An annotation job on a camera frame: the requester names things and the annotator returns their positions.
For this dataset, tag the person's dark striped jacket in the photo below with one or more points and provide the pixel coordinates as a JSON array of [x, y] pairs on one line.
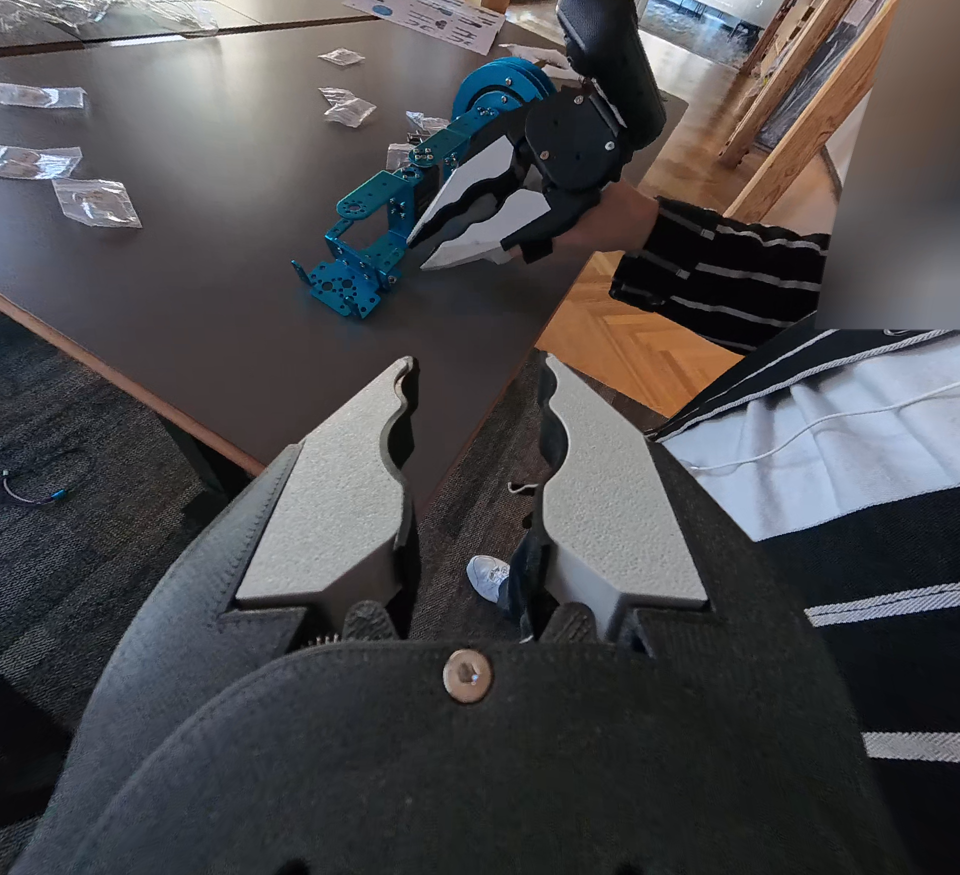
[[900, 665]]

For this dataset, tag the person's right forearm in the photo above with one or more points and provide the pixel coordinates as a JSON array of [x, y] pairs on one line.
[[727, 275]]

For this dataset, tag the blue metal toy robot arm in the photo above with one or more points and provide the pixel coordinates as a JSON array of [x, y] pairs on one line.
[[352, 290]]

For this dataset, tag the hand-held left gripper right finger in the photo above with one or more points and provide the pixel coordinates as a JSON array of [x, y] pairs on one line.
[[630, 515]]

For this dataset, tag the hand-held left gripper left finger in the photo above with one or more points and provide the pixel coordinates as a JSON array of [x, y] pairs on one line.
[[322, 515]]

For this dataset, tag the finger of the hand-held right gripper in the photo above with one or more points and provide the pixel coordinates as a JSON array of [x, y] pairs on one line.
[[472, 174], [495, 230]]

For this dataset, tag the person's jeans leg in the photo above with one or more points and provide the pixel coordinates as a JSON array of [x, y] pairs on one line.
[[521, 582]]

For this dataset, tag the person's white shirt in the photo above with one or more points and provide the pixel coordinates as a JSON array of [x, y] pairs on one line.
[[825, 477]]

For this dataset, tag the printed instruction sheet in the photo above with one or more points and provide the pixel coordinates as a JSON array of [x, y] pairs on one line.
[[427, 16]]

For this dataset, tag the person's white shoe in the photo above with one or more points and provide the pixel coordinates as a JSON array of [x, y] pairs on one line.
[[487, 579]]

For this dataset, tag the large clear plastic wrap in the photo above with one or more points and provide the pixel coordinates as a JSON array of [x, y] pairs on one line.
[[150, 12]]

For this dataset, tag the scattered clear plastic parts bags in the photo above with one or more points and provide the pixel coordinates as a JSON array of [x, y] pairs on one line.
[[97, 204]]

